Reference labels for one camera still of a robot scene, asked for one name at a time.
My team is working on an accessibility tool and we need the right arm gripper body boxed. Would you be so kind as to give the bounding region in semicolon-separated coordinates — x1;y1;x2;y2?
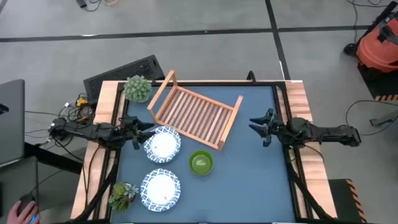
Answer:
265;108;290;141

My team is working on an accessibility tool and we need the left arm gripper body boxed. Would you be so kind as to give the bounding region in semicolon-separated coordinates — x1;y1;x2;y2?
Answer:
118;115;144;143

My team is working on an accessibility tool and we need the blue white patterned bowl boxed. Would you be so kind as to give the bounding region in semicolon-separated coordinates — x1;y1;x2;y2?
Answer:
139;168;182;213
143;126;182;164

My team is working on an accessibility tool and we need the green plastic bowl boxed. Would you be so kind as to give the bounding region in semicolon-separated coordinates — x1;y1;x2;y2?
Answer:
188;150;215;176

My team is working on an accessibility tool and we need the wooden slatted shelf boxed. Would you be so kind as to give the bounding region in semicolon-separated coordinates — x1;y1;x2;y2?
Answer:
146;69;244;151

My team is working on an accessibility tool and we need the round green succulent in pot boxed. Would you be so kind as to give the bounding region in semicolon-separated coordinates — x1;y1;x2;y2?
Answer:
123;74;153;103

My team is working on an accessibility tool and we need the light wooden table board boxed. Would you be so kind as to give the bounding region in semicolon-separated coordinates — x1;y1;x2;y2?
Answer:
70;79;338;220

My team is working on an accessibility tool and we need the black perforated computer case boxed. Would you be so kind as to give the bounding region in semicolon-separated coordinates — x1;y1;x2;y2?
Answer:
83;55;165;103

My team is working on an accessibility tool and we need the small mixed succulent plant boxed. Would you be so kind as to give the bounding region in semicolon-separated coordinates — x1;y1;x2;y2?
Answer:
108;182;140;213

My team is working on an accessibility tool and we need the black hazard-striped floor mat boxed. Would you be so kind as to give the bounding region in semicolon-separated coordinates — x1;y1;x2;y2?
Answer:
328;179;368;223
357;63;398;102

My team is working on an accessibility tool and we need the grey metal stand foot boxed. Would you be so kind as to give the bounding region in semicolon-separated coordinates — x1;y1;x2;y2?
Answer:
369;111;398;128

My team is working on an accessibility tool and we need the grey laptop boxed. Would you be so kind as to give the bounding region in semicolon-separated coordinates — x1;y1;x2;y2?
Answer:
0;79;25;166

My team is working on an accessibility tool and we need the black computer mouse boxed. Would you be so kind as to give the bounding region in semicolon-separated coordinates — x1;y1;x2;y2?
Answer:
17;193;37;215

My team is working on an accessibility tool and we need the dark grey desk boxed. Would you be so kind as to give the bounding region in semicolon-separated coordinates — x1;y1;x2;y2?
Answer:
0;155;40;224

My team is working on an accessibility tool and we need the orange shop vacuum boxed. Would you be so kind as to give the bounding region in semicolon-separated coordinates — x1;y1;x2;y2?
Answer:
343;1;398;74

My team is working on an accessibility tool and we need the person's hand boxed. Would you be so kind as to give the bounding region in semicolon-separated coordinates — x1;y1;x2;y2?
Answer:
6;200;40;224

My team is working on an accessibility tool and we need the black table frame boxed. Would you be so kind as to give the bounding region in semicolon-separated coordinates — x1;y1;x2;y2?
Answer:
73;81;335;224

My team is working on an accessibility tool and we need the black cable bundle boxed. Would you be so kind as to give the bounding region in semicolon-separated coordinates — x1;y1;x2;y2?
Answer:
24;92;96;147

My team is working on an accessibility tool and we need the black looped floor cable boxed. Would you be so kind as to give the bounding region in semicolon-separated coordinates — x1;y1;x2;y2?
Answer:
345;99;398;136

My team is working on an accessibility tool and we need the black vacuum cable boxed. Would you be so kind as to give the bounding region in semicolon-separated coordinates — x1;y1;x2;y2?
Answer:
346;0;393;44

